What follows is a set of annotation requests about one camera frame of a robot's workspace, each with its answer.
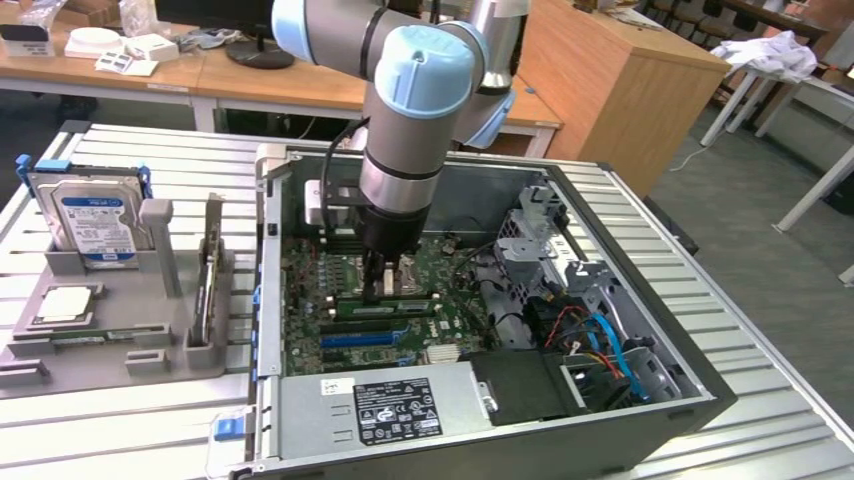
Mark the blue case latch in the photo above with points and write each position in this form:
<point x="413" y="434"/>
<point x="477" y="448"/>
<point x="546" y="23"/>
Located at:
<point x="225" y="430"/>

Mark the green motherboard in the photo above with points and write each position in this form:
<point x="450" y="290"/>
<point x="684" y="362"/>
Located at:
<point x="434" y="330"/>

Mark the black case fan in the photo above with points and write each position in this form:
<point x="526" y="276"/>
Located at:
<point x="597" y="387"/>

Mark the graphics card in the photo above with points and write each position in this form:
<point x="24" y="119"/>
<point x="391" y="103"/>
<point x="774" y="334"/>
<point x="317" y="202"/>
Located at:
<point x="213" y="260"/>

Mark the wooden cabinet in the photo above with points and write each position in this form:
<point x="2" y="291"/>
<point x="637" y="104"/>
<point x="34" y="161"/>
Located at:
<point x="621" y="100"/>

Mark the white crumpled cloth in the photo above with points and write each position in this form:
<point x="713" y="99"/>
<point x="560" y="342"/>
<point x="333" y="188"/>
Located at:
<point x="774" y="55"/>

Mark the white label printer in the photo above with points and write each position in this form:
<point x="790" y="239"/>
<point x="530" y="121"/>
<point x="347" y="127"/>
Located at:
<point x="26" y="40"/>

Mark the hard disk in blue caddy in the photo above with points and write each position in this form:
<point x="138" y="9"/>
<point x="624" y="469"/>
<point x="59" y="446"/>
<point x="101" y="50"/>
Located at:
<point x="90" y="220"/>

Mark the white small box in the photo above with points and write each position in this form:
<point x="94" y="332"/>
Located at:
<point x="153" y="46"/>

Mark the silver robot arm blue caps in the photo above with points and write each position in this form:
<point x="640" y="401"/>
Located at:
<point x="407" y="125"/>

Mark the black monitor stand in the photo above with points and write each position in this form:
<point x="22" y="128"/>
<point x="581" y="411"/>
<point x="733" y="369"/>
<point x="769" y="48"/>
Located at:
<point x="259" y="54"/>

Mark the wooden desk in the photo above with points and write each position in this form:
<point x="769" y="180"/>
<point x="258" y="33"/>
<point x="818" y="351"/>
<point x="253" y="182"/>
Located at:
<point x="267" y="85"/>

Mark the CPU socket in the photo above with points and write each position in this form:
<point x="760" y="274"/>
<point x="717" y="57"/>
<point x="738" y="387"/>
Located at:
<point x="409" y="277"/>

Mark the open black PC case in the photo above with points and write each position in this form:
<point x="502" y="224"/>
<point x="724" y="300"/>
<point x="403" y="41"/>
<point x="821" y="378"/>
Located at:
<point x="601" y="425"/>

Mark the silver power supply with label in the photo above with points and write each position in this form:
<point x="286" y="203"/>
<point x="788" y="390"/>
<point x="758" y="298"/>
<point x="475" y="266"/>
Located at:
<point x="394" y="410"/>

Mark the silver CPU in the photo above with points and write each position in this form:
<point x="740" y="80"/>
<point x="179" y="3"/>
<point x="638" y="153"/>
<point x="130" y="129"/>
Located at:
<point x="64" y="303"/>

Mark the metal disk bay cage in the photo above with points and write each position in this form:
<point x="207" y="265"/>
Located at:
<point x="534" y="240"/>

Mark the white table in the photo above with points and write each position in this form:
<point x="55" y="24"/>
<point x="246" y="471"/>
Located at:
<point x="814" y="130"/>

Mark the grey parts rack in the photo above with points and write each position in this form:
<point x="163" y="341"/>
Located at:
<point x="154" y="300"/>

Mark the blue expansion slot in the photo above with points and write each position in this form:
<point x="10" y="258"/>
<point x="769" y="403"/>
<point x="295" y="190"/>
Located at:
<point x="357" y="338"/>

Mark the white printed paper sheet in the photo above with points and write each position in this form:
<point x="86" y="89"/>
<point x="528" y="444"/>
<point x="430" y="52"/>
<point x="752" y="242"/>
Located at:
<point x="126" y="64"/>

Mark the silver chipset heatsink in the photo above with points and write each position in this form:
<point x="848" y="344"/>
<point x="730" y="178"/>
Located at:
<point x="443" y="355"/>

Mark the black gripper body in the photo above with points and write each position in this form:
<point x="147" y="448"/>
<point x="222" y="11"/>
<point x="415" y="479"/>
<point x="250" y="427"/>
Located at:
<point x="393" y="231"/>

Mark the green RAM stick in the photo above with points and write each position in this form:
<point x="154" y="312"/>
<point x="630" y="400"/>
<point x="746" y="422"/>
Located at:
<point x="394" y="309"/>
<point x="87" y="337"/>

